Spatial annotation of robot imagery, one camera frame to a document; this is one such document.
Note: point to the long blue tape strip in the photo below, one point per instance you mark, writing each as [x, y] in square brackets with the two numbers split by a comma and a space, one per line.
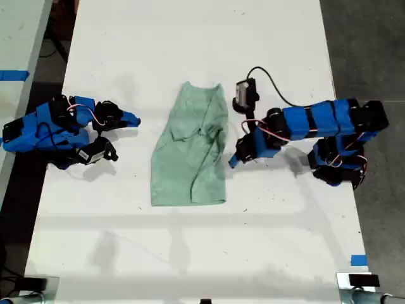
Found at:
[14, 75]

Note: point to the short blue tape strip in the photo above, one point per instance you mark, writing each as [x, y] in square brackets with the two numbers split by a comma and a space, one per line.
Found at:
[359, 260]

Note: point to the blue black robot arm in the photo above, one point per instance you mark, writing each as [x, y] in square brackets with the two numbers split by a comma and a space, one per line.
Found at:
[322, 120]
[25, 134]

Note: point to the metal table bracket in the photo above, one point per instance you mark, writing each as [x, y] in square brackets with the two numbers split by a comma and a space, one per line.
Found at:
[52, 289]
[342, 285]

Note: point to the white side table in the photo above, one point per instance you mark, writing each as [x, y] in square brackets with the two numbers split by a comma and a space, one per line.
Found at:
[19, 38]

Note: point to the pale green t-shirt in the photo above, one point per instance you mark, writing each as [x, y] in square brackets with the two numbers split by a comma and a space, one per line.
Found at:
[186, 164]

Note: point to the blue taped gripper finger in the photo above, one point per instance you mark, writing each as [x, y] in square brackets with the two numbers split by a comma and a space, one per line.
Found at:
[234, 162]
[241, 147]
[128, 114]
[129, 123]

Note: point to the short black camera stalk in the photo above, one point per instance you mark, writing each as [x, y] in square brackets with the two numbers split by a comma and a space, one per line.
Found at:
[250, 120]

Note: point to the black silver camera box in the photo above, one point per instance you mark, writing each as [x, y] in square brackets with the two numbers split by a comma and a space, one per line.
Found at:
[245, 93]

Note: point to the black camera box white label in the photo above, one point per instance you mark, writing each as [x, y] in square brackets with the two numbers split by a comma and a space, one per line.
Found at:
[95, 152]

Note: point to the small black box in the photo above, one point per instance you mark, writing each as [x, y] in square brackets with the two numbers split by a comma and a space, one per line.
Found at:
[364, 280]
[205, 301]
[35, 283]

